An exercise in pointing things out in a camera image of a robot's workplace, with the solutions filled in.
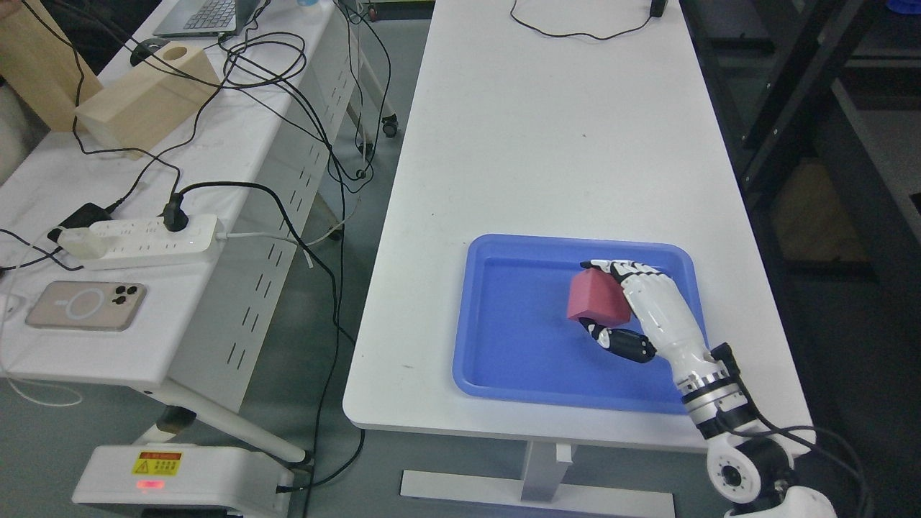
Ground black metal left shelf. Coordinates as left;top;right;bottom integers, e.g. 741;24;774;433
679;1;919;309

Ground tangled black cables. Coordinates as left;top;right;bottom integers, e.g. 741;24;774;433
0;0;395;518

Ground wooden box with hole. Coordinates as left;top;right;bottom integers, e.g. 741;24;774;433
76;42;219;160

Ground white side desk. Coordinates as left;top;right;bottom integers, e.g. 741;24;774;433
2;1;358;463

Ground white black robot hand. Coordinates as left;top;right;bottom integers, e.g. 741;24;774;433
580;259;721;390

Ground black cable on table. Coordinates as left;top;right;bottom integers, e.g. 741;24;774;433
509;0;668;42

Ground smartphone in clear case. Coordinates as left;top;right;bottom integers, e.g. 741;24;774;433
25;280;148;332

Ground white power strip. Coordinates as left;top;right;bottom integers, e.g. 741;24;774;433
57;215;223;270

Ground blue plastic tray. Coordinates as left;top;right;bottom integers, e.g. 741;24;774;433
452;234;704;415

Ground white table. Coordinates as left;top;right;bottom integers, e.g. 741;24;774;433
342;1;810;517

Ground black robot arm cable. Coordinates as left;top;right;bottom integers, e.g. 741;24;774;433
709;342;875;518

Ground white machine with warning label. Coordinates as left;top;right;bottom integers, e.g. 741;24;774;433
72;445;295;517

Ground pink foam block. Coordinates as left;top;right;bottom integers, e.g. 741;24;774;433
566;268;632;327

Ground grey laptop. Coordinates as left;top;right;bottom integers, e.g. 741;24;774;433
153;1;260;38

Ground black power plug cable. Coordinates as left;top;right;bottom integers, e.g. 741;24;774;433
161;180;360;346

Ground black power adapter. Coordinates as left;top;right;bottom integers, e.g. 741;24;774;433
47;203;114;242

